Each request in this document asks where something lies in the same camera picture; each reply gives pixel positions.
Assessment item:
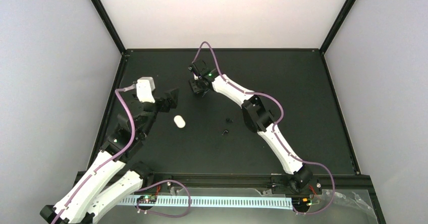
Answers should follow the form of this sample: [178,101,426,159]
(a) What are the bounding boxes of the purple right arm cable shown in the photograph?
[191,41,336,215]

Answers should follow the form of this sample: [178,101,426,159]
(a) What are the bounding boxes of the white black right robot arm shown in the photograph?
[188,60,313,194]

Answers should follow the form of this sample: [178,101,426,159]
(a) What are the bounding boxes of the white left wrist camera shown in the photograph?
[136,77,155,103]

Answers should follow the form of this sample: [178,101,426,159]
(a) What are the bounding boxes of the black right rear frame post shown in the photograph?
[319,0,357,55]

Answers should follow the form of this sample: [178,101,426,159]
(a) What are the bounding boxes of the white slotted cable duct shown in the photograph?
[118,195,293,210]

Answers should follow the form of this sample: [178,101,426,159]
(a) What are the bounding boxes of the black frame post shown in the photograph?
[319,0,357,55]
[91,0,126,54]

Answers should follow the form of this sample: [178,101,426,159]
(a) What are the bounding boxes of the black left rear frame post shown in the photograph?
[91,0,126,54]

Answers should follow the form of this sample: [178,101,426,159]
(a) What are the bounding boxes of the black front mounting rail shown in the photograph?
[148,173,376,197]

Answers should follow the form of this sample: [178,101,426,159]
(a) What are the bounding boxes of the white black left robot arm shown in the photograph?
[40,84,179,223]

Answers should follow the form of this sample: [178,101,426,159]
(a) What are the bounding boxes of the clear plastic sheet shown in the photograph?
[244,189,380,223]

